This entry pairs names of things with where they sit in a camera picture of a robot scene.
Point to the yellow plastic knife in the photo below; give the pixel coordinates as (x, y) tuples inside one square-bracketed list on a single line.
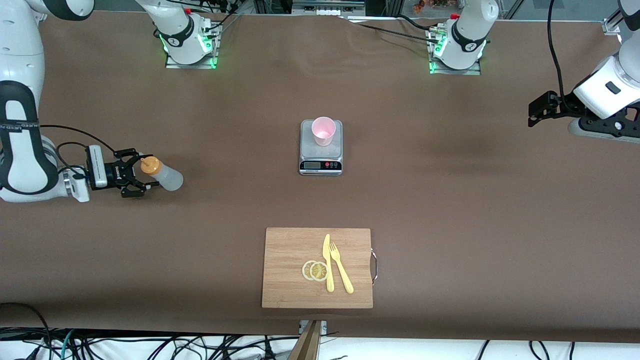
[(329, 275)]

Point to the aluminium corner bracket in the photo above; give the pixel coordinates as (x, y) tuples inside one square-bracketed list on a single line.
[(612, 26)]

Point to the orange background objects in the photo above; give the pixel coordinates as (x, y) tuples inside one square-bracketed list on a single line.
[(430, 5)]

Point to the yellow plastic fork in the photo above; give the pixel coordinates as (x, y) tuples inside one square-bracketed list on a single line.
[(342, 272)]

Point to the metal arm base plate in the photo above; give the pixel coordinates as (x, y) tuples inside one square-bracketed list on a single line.
[(192, 66), (455, 71)]

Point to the wooden beam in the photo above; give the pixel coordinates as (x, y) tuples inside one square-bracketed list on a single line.
[(306, 347)]

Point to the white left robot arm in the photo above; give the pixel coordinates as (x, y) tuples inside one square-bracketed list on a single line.
[(607, 85)]

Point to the brown table cover sheet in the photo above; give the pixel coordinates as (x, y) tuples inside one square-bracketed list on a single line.
[(450, 250)]

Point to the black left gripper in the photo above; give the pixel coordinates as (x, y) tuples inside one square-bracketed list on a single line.
[(564, 107)]

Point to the lemon slice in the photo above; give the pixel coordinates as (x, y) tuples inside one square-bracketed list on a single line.
[(319, 271)]

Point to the pink plastic cup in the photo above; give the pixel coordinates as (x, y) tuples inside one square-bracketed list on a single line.
[(323, 131)]

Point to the black left camera mount bracket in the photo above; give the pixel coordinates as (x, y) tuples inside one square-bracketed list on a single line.
[(607, 122)]

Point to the silver digital kitchen scale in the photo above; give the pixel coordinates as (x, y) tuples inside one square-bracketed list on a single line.
[(320, 165)]

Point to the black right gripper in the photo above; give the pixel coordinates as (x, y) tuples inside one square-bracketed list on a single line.
[(111, 172)]

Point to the translucent sauce bottle orange cap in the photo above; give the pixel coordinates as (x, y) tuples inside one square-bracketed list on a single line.
[(167, 179)]

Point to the wooden cutting board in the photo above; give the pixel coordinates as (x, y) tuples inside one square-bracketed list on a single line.
[(290, 260)]

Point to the aluminium profile frame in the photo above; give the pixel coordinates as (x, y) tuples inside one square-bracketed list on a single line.
[(280, 6)]

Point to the small metal table bracket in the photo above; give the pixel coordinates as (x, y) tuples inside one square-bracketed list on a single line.
[(324, 326)]

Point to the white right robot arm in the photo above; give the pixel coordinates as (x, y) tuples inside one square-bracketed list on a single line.
[(20, 60)]

